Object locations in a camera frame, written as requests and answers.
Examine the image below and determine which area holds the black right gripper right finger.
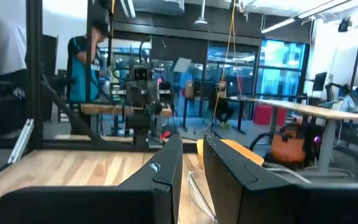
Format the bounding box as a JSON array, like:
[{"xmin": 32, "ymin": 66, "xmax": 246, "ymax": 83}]
[{"xmin": 203, "ymin": 134, "xmax": 358, "ymax": 224}]

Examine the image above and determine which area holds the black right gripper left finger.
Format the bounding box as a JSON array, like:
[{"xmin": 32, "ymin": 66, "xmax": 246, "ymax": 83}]
[{"xmin": 0, "ymin": 134, "xmax": 184, "ymax": 224}]

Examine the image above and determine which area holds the wooden workbench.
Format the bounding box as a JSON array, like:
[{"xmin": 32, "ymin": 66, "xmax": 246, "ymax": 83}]
[{"xmin": 80, "ymin": 103, "xmax": 173, "ymax": 119}]

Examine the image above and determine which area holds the white tilted panel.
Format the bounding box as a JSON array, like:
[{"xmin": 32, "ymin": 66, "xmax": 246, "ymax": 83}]
[{"xmin": 173, "ymin": 57, "xmax": 193, "ymax": 74}]

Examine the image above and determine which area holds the yellow plastic bin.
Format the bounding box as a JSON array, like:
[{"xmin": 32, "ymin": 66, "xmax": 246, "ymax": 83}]
[{"xmin": 196, "ymin": 139, "xmax": 265, "ymax": 170}]

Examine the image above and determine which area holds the orange vacuum cleaner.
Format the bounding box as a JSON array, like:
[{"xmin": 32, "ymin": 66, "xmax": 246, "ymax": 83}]
[{"xmin": 270, "ymin": 124, "xmax": 308, "ymax": 166}]

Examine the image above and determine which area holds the person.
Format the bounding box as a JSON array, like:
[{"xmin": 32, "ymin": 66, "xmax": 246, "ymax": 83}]
[
  {"xmin": 0, "ymin": 11, "xmax": 28, "ymax": 77},
  {"xmin": 214, "ymin": 79, "xmax": 236, "ymax": 129},
  {"xmin": 66, "ymin": 18, "xmax": 110, "ymax": 135}
]

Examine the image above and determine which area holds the clear plastic bin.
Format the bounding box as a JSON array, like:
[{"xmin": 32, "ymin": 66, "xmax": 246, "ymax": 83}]
[{"xmin": 186, "ymin": 170, "xmax": 219, "ymax": 224}]

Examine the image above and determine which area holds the red box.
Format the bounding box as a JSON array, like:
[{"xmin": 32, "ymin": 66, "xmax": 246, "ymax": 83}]
[{"xmin": 253, "ymin": 105, "xmax": 288, "ymax": 126}]

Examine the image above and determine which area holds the long white table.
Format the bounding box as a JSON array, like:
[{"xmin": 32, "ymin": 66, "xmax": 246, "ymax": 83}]
[{"xmin": 228, "ymin": 96, "xmax": 358, "ymax": 183}]

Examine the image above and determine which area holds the silver aluminium extrusion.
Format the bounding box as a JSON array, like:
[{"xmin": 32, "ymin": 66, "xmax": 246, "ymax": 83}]
[{"xmin": 7, "ymin": 118, "xmax": 35, "ymax": 165}]

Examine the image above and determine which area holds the black computer monitor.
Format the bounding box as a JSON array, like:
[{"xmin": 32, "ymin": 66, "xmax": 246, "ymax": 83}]
[{"xmin": 311, "ymin": 72, "xmax": 328, "ymax": 92}]

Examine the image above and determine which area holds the ceiling light strip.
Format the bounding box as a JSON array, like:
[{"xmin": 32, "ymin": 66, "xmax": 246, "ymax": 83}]
[{"xmin": 261, "ymin": 0, "xmax": 351, "ymax": 34}]

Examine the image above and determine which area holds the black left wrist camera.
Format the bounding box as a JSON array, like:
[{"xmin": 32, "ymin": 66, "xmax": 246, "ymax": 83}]
[{"xmin": 134, "ymin": 67, "xmax": 150, "ymax": 82}]

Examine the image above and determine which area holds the black vacuum hose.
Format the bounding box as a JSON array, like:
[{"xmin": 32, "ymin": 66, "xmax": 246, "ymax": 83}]
[{"xmin": 249, "ymin": 132, "xmax": 275, "ymax": 153}]

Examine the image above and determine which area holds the yellow hanging cable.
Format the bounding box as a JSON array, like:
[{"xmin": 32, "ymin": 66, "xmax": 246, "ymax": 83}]
[{"xmin": 212, "ymin": 0, "xmax": 237, "ymax": 121}]

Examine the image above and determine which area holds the black ceiling camera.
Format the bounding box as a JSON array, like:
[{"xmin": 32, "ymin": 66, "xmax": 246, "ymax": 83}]
[{"xmin": 337, "ymin": 17, "xmax": 352, "ymax": 33}]

